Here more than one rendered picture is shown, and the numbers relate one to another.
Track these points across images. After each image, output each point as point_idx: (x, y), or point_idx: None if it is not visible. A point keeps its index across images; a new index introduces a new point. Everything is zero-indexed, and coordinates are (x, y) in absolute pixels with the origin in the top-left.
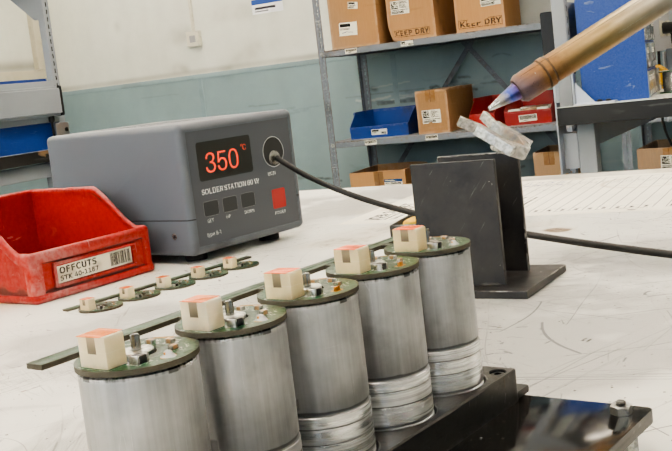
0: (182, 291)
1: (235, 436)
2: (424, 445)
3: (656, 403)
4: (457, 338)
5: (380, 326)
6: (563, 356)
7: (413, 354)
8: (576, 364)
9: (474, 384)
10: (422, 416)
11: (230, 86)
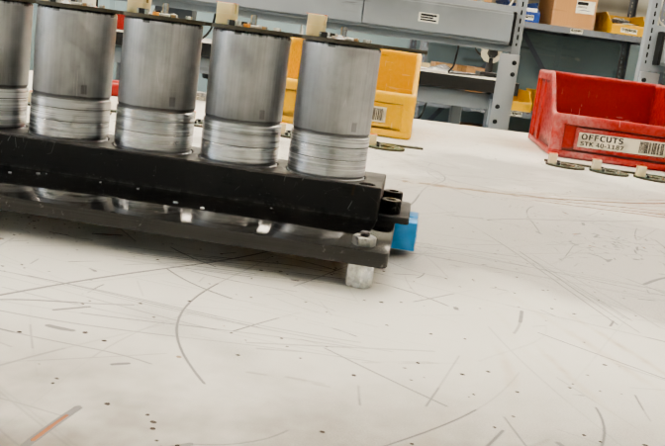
0: (640, 181)
1: (33, 74)
2: (204, 177)
3: (510, 303)
4: (308, 123)
5: (212, 69)
6: (623, 278)
7: (227, 103)
8: (603, 281)
9: (315, 173)
10: (223, 159)
11: None
